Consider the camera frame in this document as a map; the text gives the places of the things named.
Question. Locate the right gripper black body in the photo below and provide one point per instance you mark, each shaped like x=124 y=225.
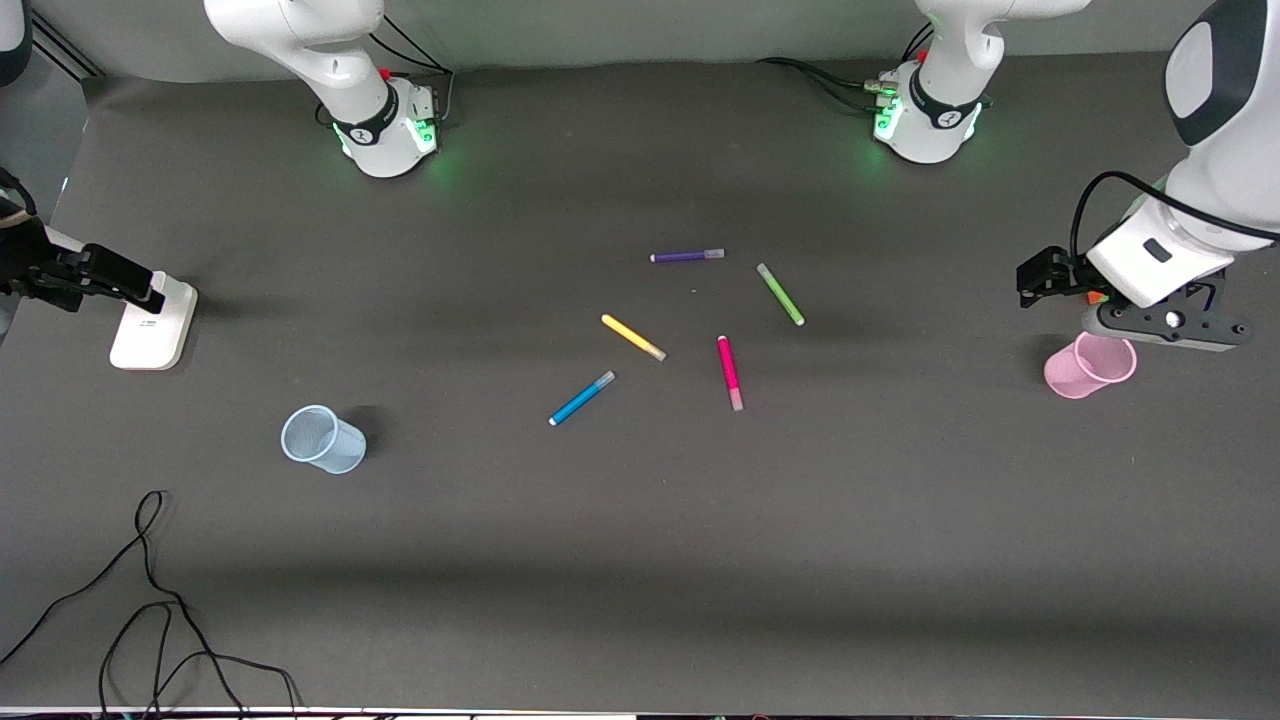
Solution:
x=28 y=262

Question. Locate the pink marker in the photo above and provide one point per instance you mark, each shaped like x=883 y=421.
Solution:
x=729 y=370

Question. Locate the blue marker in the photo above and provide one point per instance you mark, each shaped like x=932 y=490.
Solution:
x=580 y=400

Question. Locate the white Franka right arm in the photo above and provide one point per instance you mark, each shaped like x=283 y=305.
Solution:
x=300 y=40

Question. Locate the white Franka left arm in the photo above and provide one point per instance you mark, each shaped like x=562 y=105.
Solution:
x=935 y=130

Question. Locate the white stand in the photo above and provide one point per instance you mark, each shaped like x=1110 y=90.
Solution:
x=150 y=335

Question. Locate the pink plastic cup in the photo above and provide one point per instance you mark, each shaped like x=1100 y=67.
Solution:
x=1075 y=375

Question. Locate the green marker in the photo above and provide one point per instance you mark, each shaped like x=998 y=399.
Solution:
x=780 y=294

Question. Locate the blue plastic cup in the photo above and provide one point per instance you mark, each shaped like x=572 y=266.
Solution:
x=335 y=450

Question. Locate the purple marker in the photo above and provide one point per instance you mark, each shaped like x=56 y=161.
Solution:
x=685 y=256

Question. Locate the yellow marker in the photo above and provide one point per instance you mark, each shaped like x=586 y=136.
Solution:
x=632 y=336

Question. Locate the dark grey table mat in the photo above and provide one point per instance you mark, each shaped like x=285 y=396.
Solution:
x=640 y=550

